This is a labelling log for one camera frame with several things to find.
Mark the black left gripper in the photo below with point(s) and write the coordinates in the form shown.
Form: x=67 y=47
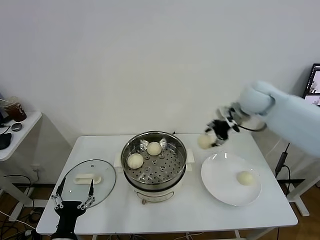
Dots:
x=68 y=212

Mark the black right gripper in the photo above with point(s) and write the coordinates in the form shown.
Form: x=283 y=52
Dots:
x=221 y=130

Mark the white steamed baozi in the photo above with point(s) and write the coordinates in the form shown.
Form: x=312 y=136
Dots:
x=245 y=178
x=153 y=148
x=204 y=142
x=135 y=161

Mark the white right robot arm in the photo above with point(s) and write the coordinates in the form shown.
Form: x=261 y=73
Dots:
x=287 y=117

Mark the stainless steel steamer basket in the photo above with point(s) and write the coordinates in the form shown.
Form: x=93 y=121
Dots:
x=162 y=172

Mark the white round plate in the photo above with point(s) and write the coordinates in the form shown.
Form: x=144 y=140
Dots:
x=220 y=180

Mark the white power strip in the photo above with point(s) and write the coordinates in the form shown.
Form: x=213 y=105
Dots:
x=29 y=233

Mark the white side table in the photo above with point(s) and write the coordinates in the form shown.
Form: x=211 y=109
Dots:
x=27 y=130
x=302 y=207

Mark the white electric cooker pot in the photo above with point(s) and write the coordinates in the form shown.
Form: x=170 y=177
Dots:
x=155 y=193

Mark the plastic cup of iced coffee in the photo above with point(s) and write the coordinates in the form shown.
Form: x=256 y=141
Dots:
x=16 y=112

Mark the dark grey laptop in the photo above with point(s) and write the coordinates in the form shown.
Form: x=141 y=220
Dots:
x=313 y=85

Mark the clear drinking straw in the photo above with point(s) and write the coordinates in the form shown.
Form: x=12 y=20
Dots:
x=5 y=100

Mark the white wall socket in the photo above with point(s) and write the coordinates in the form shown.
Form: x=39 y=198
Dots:
x=37 y=168

